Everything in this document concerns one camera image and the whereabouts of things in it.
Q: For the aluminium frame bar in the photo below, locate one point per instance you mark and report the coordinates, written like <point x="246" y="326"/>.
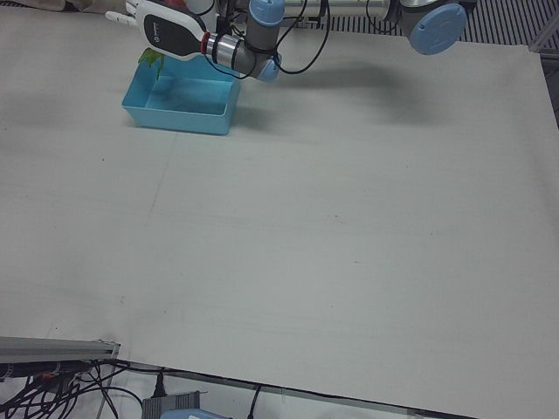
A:
<point x="546" y="35"/>

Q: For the grey power adapter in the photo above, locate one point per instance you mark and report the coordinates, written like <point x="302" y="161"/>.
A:
<point x="170" y="403"/>

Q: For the light blue plastic bin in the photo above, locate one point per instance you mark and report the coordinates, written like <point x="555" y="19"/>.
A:
<point x="183" y="120"/>

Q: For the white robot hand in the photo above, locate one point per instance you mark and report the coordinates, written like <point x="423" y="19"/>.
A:
<point x="170" y="32"/>

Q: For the aluminium profile post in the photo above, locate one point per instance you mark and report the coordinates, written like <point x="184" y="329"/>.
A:
<point x="52" y="349"/>

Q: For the UR5e robot arm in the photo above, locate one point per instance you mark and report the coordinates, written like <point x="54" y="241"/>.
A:
<point x="257" y="48"/>

